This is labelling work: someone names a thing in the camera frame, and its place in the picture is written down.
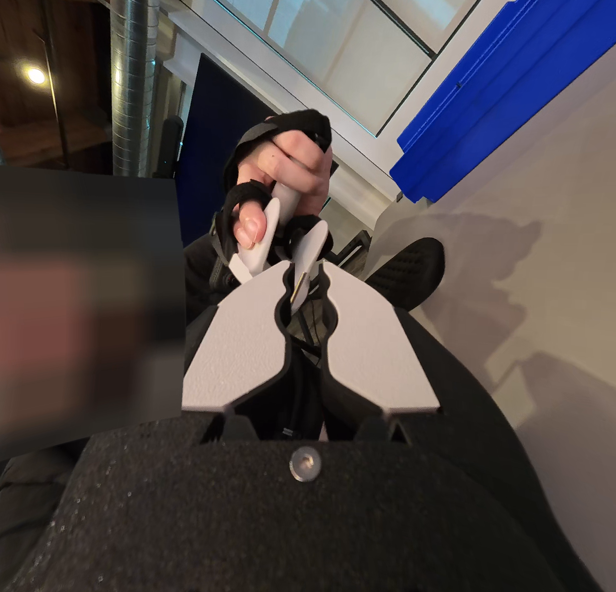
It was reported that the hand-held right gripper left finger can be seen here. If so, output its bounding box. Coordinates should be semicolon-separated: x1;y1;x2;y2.
182;260;295;427

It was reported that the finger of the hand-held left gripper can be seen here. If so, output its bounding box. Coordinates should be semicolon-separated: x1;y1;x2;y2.
289;220;330;313
228;197;283;284

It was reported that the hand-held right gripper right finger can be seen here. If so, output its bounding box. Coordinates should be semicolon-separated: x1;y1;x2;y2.
319;261;441;432

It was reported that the blue plastic bin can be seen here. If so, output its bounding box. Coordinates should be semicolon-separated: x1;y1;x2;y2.
389;0;616;204

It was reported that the person's left hand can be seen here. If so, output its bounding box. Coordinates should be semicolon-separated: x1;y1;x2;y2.
234;131;334;251

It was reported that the black wrist rest pad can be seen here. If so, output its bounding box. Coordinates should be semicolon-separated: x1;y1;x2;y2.
365;237;446;313

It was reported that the large dark screen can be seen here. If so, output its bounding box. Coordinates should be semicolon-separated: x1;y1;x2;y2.
174;53;289;248

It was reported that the large paned window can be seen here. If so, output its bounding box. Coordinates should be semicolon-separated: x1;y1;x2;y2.
164;0;503;140

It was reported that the ceiling light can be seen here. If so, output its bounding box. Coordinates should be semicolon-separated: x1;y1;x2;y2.
19;60;51;92

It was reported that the silver ventilation duct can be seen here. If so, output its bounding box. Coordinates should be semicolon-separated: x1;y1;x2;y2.
110;0;160;178

